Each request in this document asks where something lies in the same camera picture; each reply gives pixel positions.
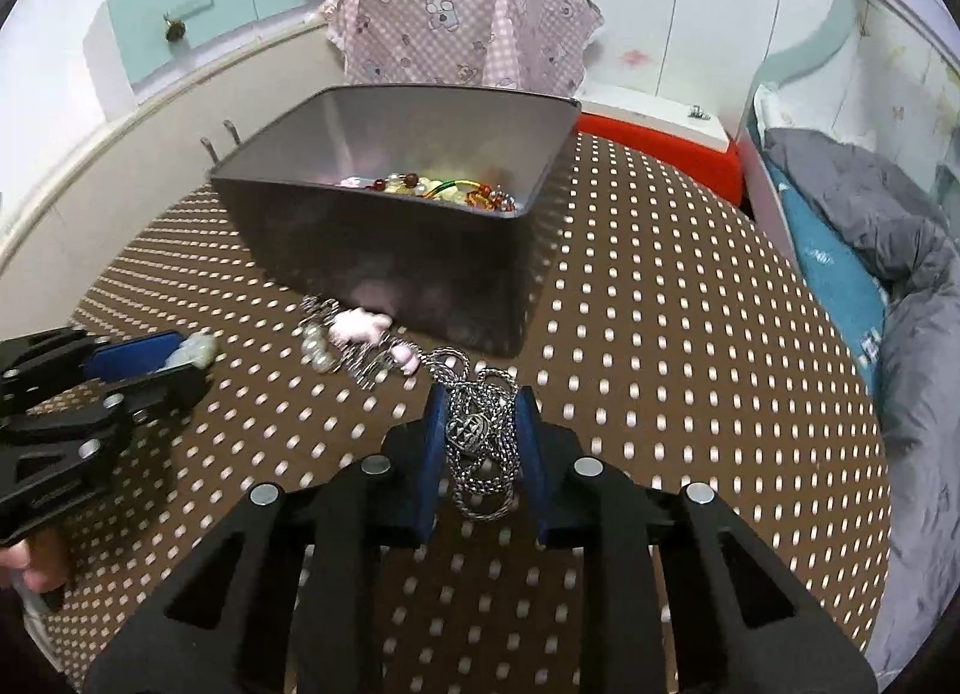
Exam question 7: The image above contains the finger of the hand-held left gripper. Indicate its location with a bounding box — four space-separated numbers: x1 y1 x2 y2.
0 366 212 545
0 330 187 402

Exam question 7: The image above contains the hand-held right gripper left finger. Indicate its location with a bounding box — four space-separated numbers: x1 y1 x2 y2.
82 386 451 694

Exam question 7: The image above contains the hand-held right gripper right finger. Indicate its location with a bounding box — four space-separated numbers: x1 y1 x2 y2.
514 392 878 694

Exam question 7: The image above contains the silver chain necklace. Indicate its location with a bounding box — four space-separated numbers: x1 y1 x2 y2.
420 349 527 523

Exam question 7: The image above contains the pink charm bracelet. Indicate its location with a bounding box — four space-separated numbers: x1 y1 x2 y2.
298 295 422 393

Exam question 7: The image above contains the dark grey metal box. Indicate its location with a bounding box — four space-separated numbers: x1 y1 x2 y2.
210 84 583 358

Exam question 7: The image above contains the pale green bead bracelet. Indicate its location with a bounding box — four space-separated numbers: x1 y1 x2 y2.
409 174 470 205

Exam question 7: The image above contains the person's left hand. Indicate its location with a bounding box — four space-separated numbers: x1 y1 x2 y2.
0 525 70 594

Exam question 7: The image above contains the brown polka dot tablecloth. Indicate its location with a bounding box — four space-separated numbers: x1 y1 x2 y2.
22 130 890 694

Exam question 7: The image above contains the low white cabinet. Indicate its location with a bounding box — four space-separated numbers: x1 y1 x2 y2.
0 25 355 279

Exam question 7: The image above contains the white stair shelf cabinet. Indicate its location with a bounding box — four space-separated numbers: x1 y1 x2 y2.
81 0 355 127

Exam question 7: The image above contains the large mint green drawer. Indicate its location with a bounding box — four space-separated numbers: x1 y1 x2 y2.
105 0 260 85

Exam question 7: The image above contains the red storage box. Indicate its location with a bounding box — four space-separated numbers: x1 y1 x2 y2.
573 82 744 209

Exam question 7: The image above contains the teal bed sheet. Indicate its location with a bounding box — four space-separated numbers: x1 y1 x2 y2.
763 160 890 396

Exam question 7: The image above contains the grey duvet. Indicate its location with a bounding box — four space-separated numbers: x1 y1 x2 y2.
760 127 960 674

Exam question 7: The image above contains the pink printed cloth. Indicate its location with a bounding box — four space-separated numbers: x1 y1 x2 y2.
320 0 608 100

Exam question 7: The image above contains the white wardrobe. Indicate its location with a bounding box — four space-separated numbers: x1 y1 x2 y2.
450 0 850 112

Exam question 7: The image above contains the mint green bunk bed frame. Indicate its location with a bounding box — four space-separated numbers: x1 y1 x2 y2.
738 0 960 230

